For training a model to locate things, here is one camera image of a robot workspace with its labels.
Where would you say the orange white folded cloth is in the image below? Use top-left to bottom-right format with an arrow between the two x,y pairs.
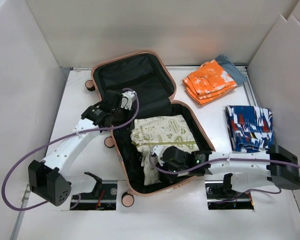
182,59 -> 238,106

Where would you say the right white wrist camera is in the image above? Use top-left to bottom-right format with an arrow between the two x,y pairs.
149,145 -> 165,167

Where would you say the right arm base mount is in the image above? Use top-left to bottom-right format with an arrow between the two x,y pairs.
205,173 -> 254,210

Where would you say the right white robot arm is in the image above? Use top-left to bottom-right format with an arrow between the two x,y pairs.
151,145 -> 300,197

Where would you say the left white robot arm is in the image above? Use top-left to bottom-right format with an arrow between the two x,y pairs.
28,88 -> 139,207

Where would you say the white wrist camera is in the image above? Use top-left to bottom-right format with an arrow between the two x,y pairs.
121,90 -> 136,111
149,145 -> 165,167

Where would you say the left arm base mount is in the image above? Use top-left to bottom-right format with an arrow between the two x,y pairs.
69,172 -> 118,211

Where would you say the blue white red cloth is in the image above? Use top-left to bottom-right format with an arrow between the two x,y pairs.
225,105 -> 275,153

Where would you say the pink hard-shell suitcase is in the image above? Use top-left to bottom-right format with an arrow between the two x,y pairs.
91,51 -> 215,207

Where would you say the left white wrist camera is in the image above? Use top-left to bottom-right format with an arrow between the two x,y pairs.
121,90 -> 136,111

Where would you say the grey folded cloth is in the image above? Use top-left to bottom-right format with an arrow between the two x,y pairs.
215,54 -> 247,86

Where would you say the cream green printed cloth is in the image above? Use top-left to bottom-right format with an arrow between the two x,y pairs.
130,115 -> 199,186

